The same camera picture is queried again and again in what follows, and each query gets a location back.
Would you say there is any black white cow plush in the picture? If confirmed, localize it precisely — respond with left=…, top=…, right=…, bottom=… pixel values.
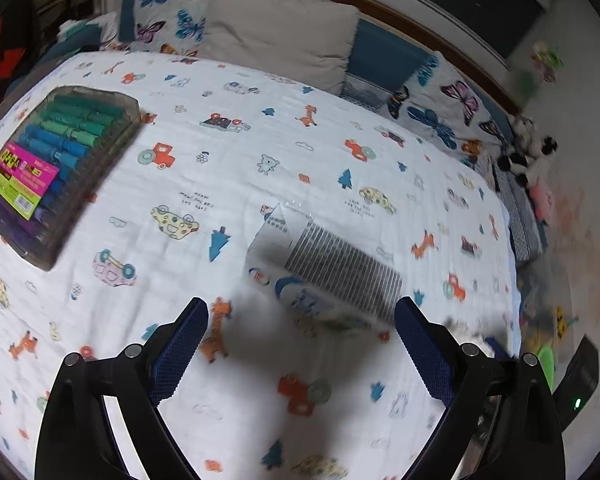
left=498, top=115, right=558, bottom=188

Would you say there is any blue headboard cushion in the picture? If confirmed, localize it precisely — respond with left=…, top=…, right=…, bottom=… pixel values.
left=348, top=20, right=430, bottom=91

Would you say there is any green plastic mesh basket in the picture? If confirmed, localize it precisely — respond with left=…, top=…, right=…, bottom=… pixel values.
left=535, top=344, right=555, bottom=391

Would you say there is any grey pillow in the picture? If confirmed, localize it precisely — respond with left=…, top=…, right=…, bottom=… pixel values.
left=199, top=0, right=360, bottom=96

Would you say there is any pink plush toy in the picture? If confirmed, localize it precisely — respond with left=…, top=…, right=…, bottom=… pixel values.
left=528, top=182, right=555, bottom=226

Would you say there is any clear plastic storage bin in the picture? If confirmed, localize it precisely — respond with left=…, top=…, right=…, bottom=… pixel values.
left=517, top=254, right=579, bottom=361

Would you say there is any white milk carton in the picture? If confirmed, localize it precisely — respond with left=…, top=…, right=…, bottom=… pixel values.
left=245, top=204, right=403, bottom=333

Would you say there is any marker pen set box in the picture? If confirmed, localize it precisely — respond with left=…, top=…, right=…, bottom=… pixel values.
left=0, top=86, right=140, bottom=271

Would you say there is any blue white patterned cloth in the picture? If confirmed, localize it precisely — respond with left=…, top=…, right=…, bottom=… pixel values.
left=493, top=167, right=548, bottom=268

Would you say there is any butterfly print pillow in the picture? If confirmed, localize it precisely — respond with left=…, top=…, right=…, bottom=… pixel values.
left=118, top=0, right=210, bottom=56
left=380, top=52, right=504, bottom=166

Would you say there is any left butterfly print pillow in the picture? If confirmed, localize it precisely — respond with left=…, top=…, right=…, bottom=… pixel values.
left=118, top=0, right=210, bottom=56

